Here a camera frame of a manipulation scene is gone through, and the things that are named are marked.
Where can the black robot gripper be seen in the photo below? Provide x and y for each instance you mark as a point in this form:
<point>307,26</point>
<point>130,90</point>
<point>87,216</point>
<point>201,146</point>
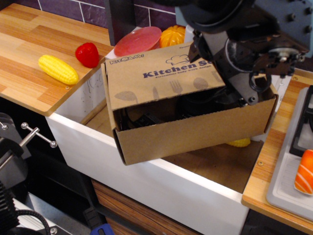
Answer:
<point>216,48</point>

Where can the brown cardboard kitchen box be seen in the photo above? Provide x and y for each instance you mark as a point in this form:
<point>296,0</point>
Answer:
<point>142,91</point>

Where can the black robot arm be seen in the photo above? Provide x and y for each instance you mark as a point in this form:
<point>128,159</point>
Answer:
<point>248,41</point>

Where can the orange toy pumpkin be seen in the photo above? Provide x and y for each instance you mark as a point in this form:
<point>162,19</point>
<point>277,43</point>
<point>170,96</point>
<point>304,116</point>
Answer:
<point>172,36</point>

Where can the yellow toy corn in sink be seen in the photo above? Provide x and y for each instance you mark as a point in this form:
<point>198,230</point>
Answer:
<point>240,143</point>

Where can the pink plastic plate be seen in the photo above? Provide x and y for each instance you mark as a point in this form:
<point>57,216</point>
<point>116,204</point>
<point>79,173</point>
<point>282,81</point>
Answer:
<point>140,40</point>

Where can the black stove burner grate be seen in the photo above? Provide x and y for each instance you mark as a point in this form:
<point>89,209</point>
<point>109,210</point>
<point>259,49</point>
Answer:
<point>303,137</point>

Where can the red toy strawberry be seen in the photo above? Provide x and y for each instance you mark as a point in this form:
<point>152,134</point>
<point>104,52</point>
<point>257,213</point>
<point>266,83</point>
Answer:
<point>87,54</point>

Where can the grey toy stove tray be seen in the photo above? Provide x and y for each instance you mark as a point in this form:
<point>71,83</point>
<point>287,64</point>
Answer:
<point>282,192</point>

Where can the white toy sink basin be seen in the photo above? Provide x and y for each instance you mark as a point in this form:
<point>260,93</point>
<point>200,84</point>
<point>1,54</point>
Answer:
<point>201,189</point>

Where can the salmon sushi toy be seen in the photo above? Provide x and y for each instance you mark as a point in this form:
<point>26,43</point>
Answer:
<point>304,177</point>

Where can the yellow toy corn cob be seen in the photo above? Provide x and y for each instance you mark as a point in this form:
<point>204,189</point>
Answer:
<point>58,69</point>

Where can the wooden drawer front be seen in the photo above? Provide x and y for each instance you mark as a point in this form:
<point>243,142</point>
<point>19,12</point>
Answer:
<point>142,218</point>

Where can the white faucet post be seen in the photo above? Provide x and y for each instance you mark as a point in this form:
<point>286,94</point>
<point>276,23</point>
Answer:
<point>189,34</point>

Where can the silver metal clamp handle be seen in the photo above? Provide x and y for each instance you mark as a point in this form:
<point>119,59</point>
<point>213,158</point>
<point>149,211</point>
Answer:
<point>35,132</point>

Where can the blue plastic handle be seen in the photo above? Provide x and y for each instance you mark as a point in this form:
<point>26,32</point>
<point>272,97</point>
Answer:
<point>104,229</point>

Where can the black clamp mount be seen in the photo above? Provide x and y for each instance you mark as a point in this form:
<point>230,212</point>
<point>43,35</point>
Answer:
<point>13,168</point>

